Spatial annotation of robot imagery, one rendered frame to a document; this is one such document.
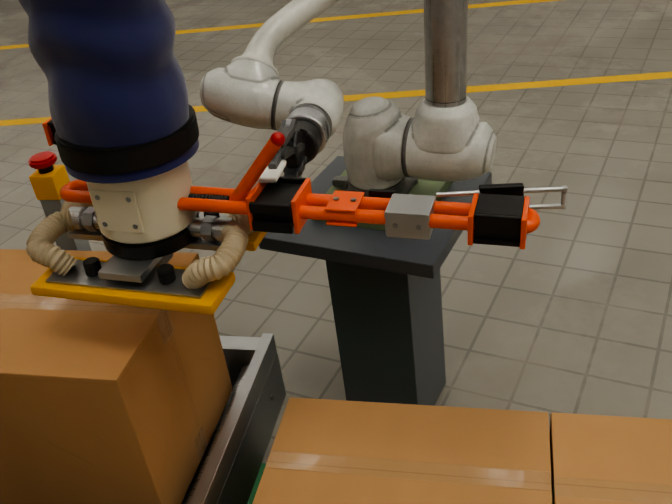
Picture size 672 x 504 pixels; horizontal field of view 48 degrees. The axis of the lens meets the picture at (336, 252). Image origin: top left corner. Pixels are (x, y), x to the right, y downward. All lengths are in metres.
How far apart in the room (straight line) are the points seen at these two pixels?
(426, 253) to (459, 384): 0.82
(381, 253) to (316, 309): 1.13
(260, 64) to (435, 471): 0.90
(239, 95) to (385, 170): 0.56
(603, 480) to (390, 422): 0.46
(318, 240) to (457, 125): 0.47
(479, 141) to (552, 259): 1.39
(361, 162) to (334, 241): 0.22
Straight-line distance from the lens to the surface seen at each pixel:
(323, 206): 1.23
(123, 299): 1.30
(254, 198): 1.23
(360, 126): 1.94
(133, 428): 1.45
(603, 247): 3.31
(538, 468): 1.66
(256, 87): 1.54
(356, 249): 1.94
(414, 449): 1.69
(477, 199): 1.17
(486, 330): 2.84
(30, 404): 1.53
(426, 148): 1.90
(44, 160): 2.07
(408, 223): 1.16
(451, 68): 1.86
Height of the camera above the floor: 1.79
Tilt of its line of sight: 33 degrees down
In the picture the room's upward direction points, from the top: 8 degrees counter-clockwise
